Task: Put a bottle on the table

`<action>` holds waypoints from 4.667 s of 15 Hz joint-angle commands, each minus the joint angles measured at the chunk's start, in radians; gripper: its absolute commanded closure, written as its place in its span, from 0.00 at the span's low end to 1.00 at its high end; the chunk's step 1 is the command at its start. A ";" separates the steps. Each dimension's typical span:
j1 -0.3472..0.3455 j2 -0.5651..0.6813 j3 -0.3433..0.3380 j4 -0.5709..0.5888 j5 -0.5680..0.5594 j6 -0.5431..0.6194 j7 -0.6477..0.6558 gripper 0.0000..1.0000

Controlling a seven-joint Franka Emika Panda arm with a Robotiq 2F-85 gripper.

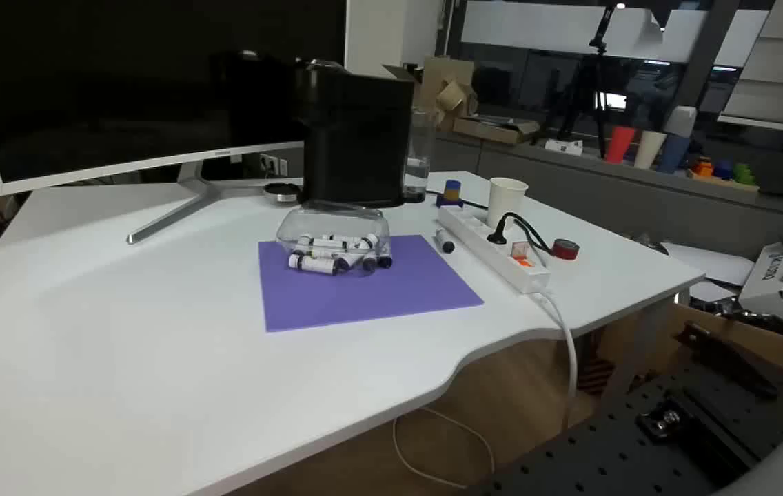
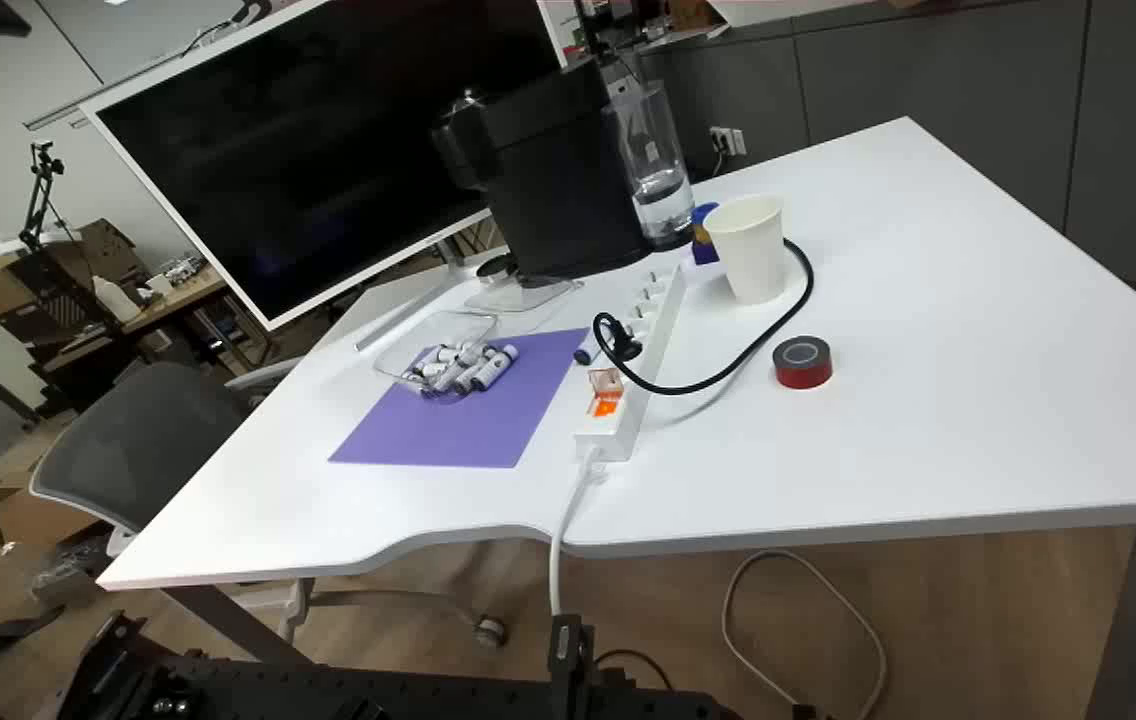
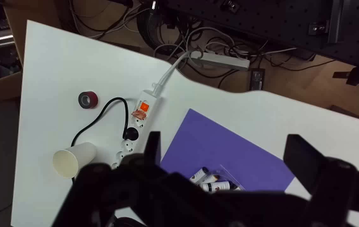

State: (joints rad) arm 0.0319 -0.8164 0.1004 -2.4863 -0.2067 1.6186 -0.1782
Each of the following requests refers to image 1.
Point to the small bottle blue cap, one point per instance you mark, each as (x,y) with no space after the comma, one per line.
(446,241)

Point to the clear water bottle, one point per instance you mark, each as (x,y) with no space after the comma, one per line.
(420,156)

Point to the purple paper mat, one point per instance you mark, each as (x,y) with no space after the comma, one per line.
(392,291)

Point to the small blue orange object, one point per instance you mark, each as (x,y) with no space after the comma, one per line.
(451,191)

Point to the white power strip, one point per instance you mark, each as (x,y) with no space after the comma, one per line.
(483,242)

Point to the black coffee machine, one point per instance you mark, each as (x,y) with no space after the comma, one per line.
(353,139)

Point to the white paper cup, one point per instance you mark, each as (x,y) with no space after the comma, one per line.
(506,200)

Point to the small metal dish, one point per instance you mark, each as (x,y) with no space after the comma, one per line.
(283,191)

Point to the brown cardboard box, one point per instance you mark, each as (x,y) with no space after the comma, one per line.
(447,78)

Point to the white monitor stand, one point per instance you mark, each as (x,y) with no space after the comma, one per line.
(187,205)

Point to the grey low cabinet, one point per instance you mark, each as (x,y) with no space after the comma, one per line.
(613,196)

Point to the red plastic cup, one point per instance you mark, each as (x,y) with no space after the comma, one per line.
(621,145)

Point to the white plastic cup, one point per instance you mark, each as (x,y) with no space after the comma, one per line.
(650,149)

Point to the blue plastic cup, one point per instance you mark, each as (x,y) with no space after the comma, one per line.
(675,151)

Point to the black optical breadboard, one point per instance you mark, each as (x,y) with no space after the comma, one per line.
(613,449)

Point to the white framed curved monitor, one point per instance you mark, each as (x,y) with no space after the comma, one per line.
(133,92)

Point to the grey plastic cup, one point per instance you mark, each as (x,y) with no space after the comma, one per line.
(681,118)

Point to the small orange toy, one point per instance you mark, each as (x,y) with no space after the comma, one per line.
(705,169)

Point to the small blue toy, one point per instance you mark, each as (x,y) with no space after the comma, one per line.
(724,169)

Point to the small green toy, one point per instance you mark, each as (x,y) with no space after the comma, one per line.
(746,171)

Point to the black camera tripod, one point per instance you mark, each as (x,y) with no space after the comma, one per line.
(603,56)

